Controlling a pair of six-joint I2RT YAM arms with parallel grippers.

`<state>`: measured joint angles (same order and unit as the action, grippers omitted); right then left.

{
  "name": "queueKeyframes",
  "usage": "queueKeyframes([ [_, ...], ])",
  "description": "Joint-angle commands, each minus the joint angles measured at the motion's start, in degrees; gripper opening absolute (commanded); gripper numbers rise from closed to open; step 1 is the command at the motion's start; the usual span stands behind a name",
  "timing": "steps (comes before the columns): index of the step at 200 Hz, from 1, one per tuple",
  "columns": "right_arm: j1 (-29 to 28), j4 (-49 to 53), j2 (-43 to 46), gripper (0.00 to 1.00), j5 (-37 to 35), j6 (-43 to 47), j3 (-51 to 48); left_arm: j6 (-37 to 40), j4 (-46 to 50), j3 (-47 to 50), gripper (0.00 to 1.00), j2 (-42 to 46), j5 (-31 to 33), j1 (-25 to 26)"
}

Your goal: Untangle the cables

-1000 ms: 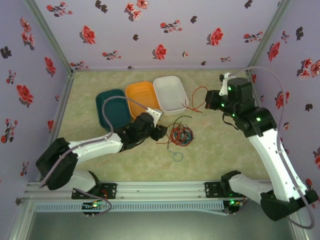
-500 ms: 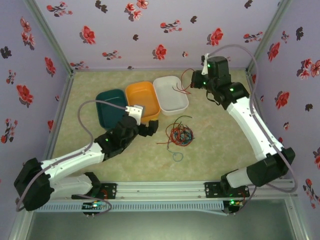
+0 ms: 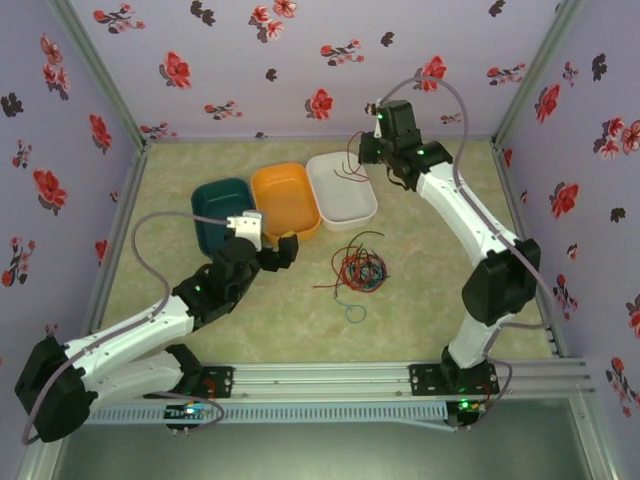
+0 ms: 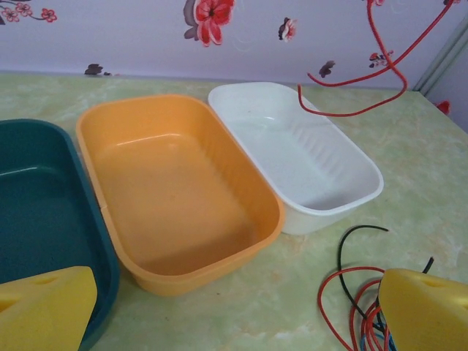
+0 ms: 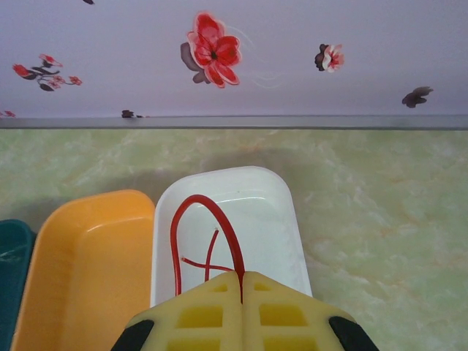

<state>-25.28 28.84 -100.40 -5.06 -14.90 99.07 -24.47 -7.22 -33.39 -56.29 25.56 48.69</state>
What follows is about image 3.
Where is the grey metal panel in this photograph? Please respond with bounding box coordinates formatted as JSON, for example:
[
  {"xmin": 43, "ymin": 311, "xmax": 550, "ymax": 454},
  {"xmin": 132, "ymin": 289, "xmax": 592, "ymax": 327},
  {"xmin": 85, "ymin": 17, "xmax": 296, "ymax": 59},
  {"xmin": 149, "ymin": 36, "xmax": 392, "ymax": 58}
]
[{"xmin": 49, "ymin": 399, "xmax": 601, "ymax": 480}]

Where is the red cable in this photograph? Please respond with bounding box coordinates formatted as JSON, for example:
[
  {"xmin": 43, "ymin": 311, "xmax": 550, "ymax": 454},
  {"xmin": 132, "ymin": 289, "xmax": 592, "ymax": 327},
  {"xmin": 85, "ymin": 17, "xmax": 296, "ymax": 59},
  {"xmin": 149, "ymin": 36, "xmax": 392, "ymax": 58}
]
[
  {"xmin": 331, "ymin": 230, "xmax": 392, "ymax": 291},
  {"xmin": 333, "ymin": 143, "xmax": 372, "ymax": 185},
  {"xmin": 311, "ymin": 247, "xmax": 389, "ymax": 292}
]

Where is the white plastic bin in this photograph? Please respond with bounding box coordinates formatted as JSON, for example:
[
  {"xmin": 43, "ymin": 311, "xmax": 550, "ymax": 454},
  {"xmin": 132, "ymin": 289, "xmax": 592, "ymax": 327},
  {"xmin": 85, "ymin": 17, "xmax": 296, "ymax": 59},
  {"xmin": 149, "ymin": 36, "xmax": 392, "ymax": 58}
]
[{"xmin": 305, "ymin": 151, "xmax": 379, "ymax": 232}]

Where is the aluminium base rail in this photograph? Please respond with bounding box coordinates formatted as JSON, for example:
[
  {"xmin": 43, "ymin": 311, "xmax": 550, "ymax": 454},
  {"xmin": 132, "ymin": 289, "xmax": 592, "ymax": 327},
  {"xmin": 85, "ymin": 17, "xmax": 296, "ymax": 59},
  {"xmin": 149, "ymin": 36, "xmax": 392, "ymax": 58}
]
[{"xmin": 139, "ymin": 357, "xmax": 599, "ymax": 401}]

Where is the teal plastic bin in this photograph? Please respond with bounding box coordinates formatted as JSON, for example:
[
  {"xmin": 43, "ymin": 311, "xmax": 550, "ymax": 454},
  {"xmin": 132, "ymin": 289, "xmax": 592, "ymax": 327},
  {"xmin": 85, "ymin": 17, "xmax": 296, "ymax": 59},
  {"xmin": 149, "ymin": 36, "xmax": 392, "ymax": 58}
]
[{"xmin": 190, "ymin": 177, "xmax": 264, "ymax": 254}]

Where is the orange plastic bin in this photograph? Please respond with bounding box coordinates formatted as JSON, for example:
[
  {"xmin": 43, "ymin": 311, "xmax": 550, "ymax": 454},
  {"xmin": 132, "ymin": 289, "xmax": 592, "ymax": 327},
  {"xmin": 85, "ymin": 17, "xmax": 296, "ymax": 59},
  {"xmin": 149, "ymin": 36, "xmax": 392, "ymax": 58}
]
[{"xmin": 249, "ymin": 162, "xmax": 322, "ymax": 241}]

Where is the left arm grey hose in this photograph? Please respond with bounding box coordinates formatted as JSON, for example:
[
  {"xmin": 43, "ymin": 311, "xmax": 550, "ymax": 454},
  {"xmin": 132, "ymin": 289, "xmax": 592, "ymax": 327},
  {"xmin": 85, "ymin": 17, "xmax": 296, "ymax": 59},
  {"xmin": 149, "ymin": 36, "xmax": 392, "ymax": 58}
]
[{"xmin": 19, "ymin": 211, "xmax": 231, "ymax": 446}]

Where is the grey looped base cable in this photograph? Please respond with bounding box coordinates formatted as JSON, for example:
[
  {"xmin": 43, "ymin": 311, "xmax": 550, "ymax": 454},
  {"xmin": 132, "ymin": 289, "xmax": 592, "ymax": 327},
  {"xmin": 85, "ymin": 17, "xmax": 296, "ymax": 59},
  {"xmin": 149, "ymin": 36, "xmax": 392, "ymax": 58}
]
[{"xmin": 167, "ymin": 396, "xmax": 226, "ymax": 432}]

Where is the right arm grey hose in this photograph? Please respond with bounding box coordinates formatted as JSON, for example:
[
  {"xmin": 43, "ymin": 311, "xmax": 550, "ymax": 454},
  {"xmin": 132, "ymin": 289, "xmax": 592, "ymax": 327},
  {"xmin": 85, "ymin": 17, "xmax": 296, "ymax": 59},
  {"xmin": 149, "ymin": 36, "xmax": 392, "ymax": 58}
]
[{"xmin": 377, "ymin": 75, "xmax": 559, "ymax": 434}]

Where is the arm grey hose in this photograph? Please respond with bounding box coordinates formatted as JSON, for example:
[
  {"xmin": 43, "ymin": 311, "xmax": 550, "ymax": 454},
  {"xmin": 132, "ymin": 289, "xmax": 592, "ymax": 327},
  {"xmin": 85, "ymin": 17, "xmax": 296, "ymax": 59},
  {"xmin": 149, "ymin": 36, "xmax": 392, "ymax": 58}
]
[
  {"xmin": 19, "ymin": 211, "xmax": 231, "ymax": 446},
  {"xmin": 377, "ymin": 75, "xmax": 559, "ymax": 434}
]

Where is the aluminium frame post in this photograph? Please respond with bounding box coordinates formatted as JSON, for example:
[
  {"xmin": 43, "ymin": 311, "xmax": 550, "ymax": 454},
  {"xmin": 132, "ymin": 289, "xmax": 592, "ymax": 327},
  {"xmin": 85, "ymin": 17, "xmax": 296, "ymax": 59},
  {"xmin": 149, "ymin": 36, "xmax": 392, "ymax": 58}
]
[
  {"xmin": 492, "ymin": 0, "xmax": 587, "ymax": 149},
  {"xmin": 47, "ymin": 0, "xmax": 151, "ymax": 149}
]

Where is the grey slotted cable duct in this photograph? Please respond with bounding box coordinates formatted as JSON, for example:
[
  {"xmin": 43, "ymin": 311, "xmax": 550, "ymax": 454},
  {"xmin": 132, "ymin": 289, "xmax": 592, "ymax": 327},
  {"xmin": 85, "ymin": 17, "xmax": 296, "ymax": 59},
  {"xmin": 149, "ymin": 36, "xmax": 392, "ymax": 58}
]
[{"xmin": 84, "ymin": 402, "xmax": 449, "ymax": 427}]

